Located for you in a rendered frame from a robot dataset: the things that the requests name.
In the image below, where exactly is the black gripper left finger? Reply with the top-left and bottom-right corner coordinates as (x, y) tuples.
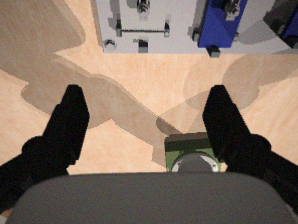
(0, 84), (90, 215)

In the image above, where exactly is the toggle clamp with red handle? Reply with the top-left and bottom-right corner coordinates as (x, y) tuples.
(221, 0), (241, 21)

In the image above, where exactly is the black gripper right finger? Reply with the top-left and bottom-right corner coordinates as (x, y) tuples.
(202, 85), (298, 216)

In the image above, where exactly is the blue flat plate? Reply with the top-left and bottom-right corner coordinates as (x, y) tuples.
(197, 0), (248, 48)

